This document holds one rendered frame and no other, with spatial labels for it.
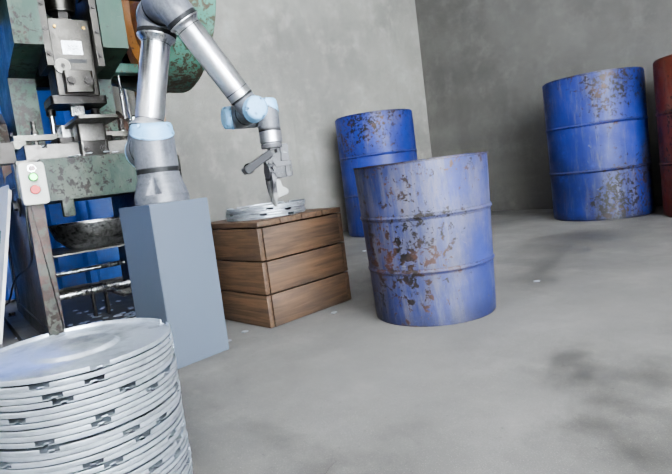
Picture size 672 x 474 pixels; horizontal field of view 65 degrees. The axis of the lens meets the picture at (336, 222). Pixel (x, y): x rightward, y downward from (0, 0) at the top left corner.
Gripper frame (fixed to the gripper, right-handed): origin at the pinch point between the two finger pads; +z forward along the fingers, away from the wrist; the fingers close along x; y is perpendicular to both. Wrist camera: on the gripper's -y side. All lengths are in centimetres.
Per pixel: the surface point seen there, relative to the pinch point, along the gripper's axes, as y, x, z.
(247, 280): -13.0, -1.9, 24.3
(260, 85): 60, 207, -80
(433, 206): 32, -50, 5
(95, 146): -53, 39, -28
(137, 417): -51, -93, 25
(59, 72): -62, 46, -57
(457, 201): 38, -51, 5
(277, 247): -3.0, -8.3, 14.3
